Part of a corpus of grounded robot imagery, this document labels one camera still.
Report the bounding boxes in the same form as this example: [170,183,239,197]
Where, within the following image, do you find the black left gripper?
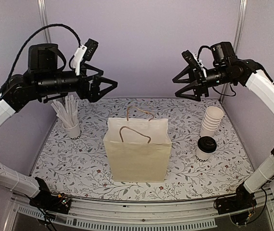
[37,62,119,102]

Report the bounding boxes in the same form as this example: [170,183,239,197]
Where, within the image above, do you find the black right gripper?
[172,64,236,101]

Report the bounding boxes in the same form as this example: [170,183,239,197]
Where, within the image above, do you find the black plastic cup lid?
[197,136,217,153]

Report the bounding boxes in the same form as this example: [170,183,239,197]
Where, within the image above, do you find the white paper coffee cup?
[196,148,213,163]

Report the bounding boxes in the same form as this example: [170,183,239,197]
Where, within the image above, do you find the cream paper bag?
[103,115,172,183]

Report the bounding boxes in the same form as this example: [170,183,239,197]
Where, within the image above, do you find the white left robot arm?
[0,39,117,209]

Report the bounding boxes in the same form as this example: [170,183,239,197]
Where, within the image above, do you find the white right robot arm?
[172,41,274,210]

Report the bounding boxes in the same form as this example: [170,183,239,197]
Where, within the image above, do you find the cup of white straws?
[51,95,81,141]

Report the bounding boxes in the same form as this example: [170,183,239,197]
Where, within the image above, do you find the stack of white paper cups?
[200,106,224,137]

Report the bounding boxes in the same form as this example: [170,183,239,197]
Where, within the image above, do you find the floral patterned table mat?
[32,98,253,201]

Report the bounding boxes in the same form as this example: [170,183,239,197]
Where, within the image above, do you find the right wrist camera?
[182,50,206,74]

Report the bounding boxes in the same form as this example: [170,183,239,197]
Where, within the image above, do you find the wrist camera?
[69,39,99,76]
[182,50,206,74]

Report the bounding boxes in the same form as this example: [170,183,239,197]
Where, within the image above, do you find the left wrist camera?
[69,39,99,76]

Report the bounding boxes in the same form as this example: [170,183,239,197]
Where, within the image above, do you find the right aluminium frame post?
[219,0,248,104]

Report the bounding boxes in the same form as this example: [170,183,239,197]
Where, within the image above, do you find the aluminium frame post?
[219,0,248,104]
[37,0,51,43]

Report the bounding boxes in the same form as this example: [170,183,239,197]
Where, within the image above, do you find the left aluminium frame post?
[37,0,51,43]

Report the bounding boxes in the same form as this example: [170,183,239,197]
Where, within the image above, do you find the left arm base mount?
[30,191,71,214]

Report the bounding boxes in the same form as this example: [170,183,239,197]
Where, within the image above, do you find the metal front rail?
[4,188,274,231]

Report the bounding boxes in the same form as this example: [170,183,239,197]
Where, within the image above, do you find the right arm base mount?
[213,192,257,226]

